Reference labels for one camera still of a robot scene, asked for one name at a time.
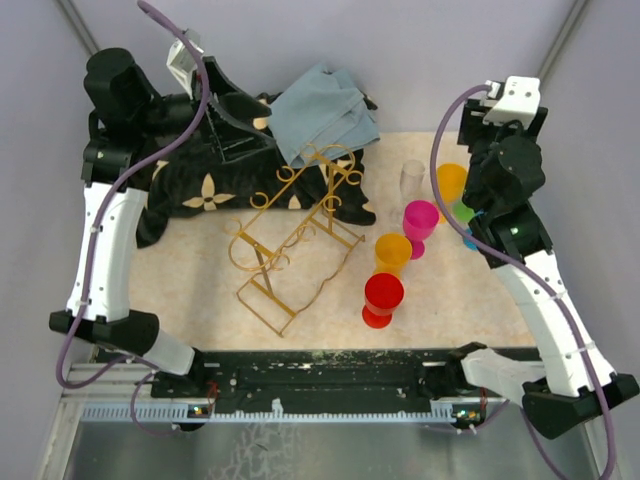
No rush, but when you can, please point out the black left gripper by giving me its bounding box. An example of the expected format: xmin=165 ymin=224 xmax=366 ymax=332
xmin=133 ymin=55 xmax=276 ymax=163

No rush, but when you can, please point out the clear wine glass back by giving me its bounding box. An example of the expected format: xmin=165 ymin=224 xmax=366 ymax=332
xmin=391 ymin=159 xmax=425 ymax=224

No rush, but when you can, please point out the green wine glass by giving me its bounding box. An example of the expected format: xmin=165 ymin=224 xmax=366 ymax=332
xmin=452 ymin=200 xmax=475 ymax=224

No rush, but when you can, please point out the magenta wine glass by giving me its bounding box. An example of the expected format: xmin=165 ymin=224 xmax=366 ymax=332
xmin=402 ymin=200 xmax=440 ymax=260

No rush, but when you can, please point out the blue wine glass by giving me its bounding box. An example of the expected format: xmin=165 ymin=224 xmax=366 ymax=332
xmin=463 ymin=228 xmax=482 ymax=251

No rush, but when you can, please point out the orange yellow wine glass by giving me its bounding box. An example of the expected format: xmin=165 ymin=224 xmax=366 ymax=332
xmin=374 ymin=233 xmax=413 ymax=278

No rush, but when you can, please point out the red wine glass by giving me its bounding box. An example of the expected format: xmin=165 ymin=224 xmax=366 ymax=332
xmin=362 ymin=272 xmax=405 ymax=329

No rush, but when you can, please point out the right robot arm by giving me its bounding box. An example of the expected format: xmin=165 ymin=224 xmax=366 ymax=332
xmin=446 ymin=99 xmax=639 ymax=439

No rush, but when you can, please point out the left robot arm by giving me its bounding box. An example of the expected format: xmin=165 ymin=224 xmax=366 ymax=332
xmin=49 ymin=48 xmax=281 ymax=397

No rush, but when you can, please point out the black cream flower blanket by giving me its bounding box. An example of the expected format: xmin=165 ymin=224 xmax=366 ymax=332
xmin=130 ymin=92 xmax=380 ymax=250

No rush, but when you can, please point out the grey blue folded cloth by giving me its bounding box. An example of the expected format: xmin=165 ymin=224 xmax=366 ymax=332
xmin=268 ymin=63 xmax=380 ymax=169

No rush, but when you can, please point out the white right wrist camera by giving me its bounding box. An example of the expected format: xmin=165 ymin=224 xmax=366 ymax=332
xmin=480 ymin=76 xmax=541 ymax=127

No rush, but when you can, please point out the gold wire glass rack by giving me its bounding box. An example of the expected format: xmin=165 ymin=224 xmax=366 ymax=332
xmin=221 ymin=144 xmax=366 ymax=340

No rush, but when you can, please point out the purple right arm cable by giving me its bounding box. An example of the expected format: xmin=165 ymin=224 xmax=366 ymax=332
xmin=429 ymin=83 xmax=617 ymax=480

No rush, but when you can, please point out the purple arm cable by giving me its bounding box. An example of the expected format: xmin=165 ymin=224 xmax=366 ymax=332
xmin=54 ymin=0 xmax=209 ymax=439
xmin=429 ymin=83 xmax=617 ymax=480

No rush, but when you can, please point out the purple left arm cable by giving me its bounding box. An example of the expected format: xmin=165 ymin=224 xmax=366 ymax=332
xmin=54 ymin=0 xmax=209 ymax=439

